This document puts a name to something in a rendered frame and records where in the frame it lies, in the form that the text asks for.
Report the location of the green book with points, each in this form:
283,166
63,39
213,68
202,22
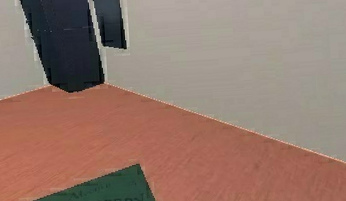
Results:
97,200

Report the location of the dark blue wall panel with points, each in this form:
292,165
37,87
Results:
110,18

